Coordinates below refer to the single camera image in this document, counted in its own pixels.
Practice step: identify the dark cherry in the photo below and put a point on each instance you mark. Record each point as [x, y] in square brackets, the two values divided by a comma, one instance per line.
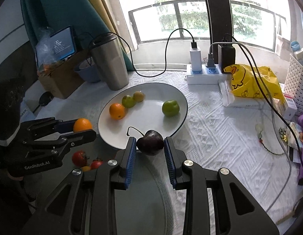
[150, 145]

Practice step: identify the white basket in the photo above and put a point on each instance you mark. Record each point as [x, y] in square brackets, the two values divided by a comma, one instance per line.
[298, 85]

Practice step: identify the white charger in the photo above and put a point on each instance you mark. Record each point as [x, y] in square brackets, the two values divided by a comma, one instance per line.
[195, 58]

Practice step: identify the small yellow plum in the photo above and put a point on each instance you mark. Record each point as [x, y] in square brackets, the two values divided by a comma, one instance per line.
[85, 168]
[138, 96]

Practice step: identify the cardboard box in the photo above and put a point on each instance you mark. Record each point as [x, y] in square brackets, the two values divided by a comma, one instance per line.
[60, 80]

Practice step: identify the blue and white carton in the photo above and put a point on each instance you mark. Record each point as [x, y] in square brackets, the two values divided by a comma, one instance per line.
[26, 110]

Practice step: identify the round glass tray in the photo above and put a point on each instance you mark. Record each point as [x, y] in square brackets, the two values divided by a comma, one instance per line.
[146, 200]

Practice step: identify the yellow curtain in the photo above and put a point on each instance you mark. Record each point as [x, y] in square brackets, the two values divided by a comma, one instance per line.
[109, 9]

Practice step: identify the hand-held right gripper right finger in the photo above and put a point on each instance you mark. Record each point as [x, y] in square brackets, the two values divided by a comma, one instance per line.
[169, 161]

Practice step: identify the clear plastic bag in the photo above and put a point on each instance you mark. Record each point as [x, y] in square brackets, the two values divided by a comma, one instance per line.
[46, 53]

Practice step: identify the balcony railing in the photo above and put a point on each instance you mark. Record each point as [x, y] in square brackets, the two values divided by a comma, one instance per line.
[178, 3]

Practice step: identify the orange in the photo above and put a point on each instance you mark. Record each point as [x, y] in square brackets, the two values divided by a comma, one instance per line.
[82, 124]
[117, 111]

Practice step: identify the black charger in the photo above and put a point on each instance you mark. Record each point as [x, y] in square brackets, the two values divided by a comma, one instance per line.
[227, 56]

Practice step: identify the tablet computer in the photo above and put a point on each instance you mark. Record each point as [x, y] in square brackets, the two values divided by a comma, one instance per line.
[64, 42]

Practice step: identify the small white box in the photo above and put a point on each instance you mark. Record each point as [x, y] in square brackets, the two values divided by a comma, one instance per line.
[288, 106]

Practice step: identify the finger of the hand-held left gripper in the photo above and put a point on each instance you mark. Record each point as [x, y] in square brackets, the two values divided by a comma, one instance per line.
[77, 137]
[64, 126]

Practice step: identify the steel tumbler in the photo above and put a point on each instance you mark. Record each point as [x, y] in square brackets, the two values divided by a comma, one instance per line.
[109, 63]

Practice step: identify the white power strip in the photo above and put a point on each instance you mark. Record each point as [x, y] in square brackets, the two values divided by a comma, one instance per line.
[205, 76]

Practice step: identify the yellow plastic bag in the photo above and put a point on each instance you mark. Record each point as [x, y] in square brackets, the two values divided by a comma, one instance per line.
[254, 80]

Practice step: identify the blue bowl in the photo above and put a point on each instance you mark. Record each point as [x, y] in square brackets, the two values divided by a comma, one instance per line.
[89, 74]

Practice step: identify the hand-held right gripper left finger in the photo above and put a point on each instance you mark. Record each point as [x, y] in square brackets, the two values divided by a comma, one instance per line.
[130, 161]

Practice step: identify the black round object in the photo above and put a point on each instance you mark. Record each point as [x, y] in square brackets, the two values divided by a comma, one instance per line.
[44, 99]

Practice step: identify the red tomato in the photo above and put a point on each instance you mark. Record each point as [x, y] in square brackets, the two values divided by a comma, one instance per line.
[79, 158]
[96, 164]

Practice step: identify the teal curtain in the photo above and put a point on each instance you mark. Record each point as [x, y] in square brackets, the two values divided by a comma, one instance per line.
[63, 5]

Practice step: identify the white packet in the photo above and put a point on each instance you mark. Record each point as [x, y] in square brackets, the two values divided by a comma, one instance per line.
[227, 94]

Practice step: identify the dark window post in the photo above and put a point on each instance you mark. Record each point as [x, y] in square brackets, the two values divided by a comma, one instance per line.
[215, 17]

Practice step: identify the white plate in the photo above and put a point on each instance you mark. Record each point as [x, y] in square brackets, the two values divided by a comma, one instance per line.
[146, 117]

